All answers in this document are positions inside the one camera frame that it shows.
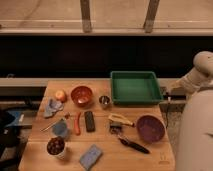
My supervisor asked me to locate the black handled tool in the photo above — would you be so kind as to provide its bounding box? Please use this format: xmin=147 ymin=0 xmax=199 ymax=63
xmin=118 ymin=138 xmax=150 ymax=154

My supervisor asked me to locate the blue plastic cup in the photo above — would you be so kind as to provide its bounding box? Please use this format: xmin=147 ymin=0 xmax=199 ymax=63
xmin=52 ymin=120 xmax=68 ymax=138

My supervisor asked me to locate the banana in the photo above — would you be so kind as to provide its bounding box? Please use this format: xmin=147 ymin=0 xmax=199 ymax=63
xmin=108 ymin=113 xmax=134 ymax=127

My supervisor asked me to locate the small metal cup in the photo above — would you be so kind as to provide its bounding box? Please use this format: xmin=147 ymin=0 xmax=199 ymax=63
xmin=99 ymin=95 xmax=110 ymax=108

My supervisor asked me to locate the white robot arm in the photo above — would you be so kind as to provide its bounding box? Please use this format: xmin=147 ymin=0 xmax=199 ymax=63
xmin=172 ymin=51 xmax=213 ymax=171

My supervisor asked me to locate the blue sponge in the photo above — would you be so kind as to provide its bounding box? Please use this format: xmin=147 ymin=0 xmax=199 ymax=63
xmin=79 ymin=144 xmax=103 ymax=171

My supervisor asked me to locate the crumpled blue grey cloth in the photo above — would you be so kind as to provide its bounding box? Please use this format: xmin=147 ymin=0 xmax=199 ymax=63
xmin=44 ymin=99 xmax=63 ymax=118

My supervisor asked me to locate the black rectangular block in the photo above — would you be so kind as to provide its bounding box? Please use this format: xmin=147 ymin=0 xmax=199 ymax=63
xmin=84 ymin=111 xmax=95 ymax=132

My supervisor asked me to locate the metal spoon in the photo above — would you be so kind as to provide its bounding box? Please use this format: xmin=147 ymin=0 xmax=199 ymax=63
xmin=41 ymin=117 xmax=69 ymax=132

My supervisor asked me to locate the red bowl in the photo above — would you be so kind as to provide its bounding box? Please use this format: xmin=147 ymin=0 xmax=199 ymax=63
xmin=71 ymin=86 xmax=93 ymax=107

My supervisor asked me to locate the apple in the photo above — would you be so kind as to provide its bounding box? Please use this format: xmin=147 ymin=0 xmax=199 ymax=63
xmin=55 ymin=90 xmax=67 ymax=103

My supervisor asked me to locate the white cup of dark fruit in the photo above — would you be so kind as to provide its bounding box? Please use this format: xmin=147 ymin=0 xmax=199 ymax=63
xmin=46 ymin=136 xmax=65 ymax=160

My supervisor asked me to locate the green plastic tray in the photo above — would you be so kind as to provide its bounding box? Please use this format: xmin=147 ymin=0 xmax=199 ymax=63
xmin=111 ymin=71 xmax=163 ymax=105

